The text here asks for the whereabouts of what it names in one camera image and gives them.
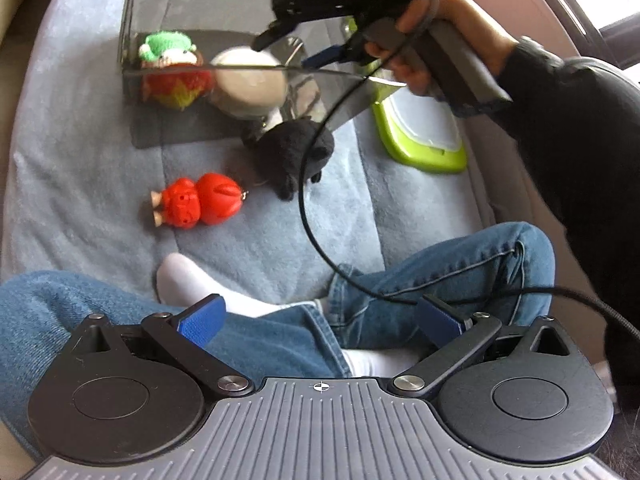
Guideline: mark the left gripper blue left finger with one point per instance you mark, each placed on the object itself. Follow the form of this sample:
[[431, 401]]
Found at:
[[184, 337]]

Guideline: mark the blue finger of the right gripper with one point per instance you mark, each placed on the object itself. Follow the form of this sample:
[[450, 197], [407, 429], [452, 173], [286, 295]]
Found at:
[[328, 56]]

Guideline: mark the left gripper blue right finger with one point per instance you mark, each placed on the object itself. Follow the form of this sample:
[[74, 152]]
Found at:
[[460, 341]]

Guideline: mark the round white blue container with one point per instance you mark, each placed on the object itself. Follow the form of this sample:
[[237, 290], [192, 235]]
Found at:
[[247, 84]]

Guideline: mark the lime green box lid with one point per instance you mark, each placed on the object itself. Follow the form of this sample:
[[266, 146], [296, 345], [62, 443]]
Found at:
[[420, 132]]

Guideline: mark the black plush toy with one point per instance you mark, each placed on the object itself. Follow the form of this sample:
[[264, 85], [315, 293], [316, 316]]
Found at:
[[278, 154]]

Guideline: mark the red plush doll keychain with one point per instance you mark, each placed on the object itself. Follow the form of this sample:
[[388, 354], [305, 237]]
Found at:
[[212, 199]]

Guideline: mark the smoky transparent storage box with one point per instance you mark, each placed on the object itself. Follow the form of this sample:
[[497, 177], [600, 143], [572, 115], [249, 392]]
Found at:
[[334, 94]]

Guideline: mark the green crochet doll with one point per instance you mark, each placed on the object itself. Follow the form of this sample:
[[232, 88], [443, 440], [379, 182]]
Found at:
[[174, 73]]

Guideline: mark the black right sleeve forearm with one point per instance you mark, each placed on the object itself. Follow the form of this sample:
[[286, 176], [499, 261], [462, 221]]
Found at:
[[576, 123]]

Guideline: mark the person's right hand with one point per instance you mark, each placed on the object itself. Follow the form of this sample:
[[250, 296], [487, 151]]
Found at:
[[485, 36]]

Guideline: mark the white sock foot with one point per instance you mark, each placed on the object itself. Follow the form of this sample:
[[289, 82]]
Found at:
[[180, 282]]

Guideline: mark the right leg blue jeans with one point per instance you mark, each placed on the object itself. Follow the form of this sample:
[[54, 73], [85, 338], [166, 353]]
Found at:
[[377, 311]]

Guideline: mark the grey blue bed sheet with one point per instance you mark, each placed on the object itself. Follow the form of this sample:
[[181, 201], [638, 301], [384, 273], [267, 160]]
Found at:
[[78, 192]]

